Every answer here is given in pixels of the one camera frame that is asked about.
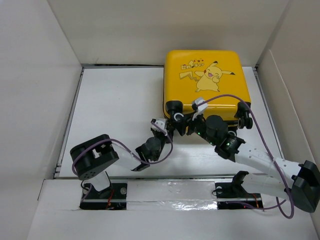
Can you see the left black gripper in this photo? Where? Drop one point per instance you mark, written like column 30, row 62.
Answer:
column 169, row 127

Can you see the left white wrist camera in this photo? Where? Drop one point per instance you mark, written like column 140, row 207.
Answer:
column 159, row 125

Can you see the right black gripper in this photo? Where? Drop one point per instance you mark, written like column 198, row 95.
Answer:
column 191, row 122

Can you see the yellow hard-shell suitcase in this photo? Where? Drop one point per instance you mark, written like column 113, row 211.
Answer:
column 215, row 75

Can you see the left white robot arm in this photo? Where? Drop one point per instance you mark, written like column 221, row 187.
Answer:
column 91, row 159

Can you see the metal rail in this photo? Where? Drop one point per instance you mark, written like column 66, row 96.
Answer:
column 228, row 176

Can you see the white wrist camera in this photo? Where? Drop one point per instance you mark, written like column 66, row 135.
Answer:
column 199, row 105
column 159, row 125

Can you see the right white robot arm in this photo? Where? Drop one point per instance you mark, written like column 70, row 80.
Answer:
column 292, row 181

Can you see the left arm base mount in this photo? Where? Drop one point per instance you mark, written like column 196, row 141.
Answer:
column 113, row 198

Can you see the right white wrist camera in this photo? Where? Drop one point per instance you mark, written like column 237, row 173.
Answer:
column 199, row 105

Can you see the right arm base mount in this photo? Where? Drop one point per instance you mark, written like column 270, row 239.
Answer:
column 232, row 196

